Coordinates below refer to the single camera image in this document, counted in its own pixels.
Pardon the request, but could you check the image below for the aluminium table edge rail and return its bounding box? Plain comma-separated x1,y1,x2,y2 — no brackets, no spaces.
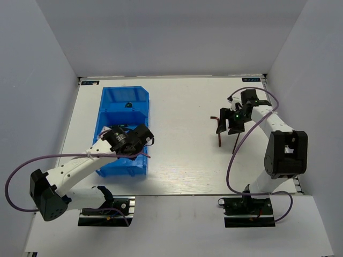
262,73,303,193

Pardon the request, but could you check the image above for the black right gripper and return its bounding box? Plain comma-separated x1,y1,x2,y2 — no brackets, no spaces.
216,108,250,134

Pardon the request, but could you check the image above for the right corner table label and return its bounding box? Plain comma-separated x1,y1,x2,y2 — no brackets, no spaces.
242,77,261,82

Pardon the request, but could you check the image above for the brown hex key large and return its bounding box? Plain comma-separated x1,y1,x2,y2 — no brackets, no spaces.
210,116,221,147

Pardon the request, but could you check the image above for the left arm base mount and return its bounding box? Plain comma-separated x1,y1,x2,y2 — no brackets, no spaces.
78,196,136,227

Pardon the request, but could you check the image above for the blue plastic bin tray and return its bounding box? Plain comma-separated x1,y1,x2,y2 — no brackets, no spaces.
93,86,150,177

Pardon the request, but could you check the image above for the dark green stubby screwdriver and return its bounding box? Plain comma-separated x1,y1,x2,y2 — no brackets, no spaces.
125,102,133,108

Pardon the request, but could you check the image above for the corner table label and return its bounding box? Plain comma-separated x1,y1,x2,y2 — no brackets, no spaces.
81,80,100,86
242,77,261,82

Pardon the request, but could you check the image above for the left corner table label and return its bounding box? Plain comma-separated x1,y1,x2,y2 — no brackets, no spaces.
81,80,100,86

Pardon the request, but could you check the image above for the brown hex key small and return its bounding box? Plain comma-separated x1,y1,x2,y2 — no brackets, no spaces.
232,133,240,154

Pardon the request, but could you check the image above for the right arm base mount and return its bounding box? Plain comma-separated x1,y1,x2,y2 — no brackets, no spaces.
218,196,275,228

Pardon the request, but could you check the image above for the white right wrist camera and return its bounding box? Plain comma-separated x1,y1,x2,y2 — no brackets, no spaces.
227,96,242,111

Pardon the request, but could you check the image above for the black green precision screwdriver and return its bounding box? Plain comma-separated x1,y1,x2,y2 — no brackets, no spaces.
109,124,137,129

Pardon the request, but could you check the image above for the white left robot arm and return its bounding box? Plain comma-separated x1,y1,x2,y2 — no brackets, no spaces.
29,124,154,222

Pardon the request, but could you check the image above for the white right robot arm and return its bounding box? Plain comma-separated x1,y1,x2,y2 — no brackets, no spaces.
216,87,308,214

